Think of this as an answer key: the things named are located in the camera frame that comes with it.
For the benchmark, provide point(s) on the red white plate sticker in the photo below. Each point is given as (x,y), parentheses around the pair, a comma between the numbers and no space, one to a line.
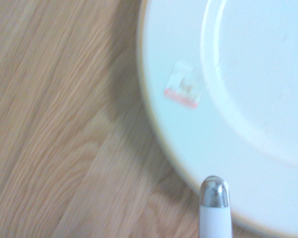
(185,86)

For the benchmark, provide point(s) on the white gold rimmed plate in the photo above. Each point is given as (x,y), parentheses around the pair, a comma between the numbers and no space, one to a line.
(250,86)

